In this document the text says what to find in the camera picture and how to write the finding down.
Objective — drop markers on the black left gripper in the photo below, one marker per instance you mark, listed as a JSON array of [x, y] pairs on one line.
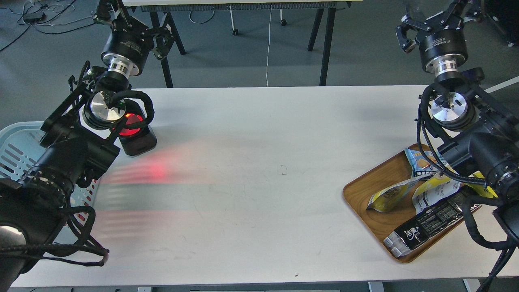
[[132, 42]]

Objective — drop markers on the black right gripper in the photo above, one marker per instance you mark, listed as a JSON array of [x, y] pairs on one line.
[[442, 44]]

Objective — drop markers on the yellow white snack pouch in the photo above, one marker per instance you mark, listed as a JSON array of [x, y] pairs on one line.
[[433, 190], [388, 198]]

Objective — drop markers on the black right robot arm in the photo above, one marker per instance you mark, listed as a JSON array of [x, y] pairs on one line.
[[480, 136]]

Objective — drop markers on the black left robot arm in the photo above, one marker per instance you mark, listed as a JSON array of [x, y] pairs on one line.
[[38, 221]]

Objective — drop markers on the blue snack packet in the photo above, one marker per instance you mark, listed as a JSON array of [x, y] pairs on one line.
[[418, 162]]

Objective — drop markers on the light blue plastic basket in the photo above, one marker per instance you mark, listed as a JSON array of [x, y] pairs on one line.
[[20, 150]]

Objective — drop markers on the black snack package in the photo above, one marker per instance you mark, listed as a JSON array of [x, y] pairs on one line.
[[409, 236]]

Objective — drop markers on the black leg background table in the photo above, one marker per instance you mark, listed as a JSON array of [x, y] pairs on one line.
[[331, 6]]

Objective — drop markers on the black power adapter on floor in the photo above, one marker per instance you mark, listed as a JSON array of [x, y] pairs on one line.
[[32, 18]]

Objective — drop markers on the black barcode scanner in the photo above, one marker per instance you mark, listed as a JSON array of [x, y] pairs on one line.
[[136, 141]]

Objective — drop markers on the wooden tray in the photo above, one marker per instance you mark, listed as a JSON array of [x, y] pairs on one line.
[[406, 204]]

